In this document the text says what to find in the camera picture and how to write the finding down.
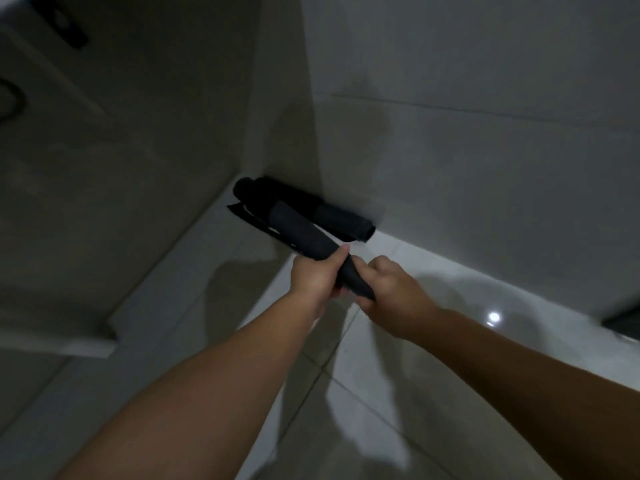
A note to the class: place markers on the slim black mat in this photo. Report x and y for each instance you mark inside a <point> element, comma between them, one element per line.
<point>305,234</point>

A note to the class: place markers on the person's right forearm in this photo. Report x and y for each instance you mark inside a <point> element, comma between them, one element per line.
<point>540,389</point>

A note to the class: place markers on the person's left thumb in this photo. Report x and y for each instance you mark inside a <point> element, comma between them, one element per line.
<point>338,257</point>

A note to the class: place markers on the person's right hand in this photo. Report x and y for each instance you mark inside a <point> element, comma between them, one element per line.
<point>397,302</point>

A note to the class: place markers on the thick black rolled mat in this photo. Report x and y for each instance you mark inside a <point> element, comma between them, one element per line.
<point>320,212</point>

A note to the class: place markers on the person's left forearm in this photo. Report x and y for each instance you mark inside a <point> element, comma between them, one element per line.
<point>210,389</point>

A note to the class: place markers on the dark object at wall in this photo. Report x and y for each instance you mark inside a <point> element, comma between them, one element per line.
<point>625,323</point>

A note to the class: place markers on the person's right thumb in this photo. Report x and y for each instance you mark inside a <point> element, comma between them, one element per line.
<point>361,267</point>

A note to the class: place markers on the person's left hand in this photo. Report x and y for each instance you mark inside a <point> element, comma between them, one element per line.
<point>311,277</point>

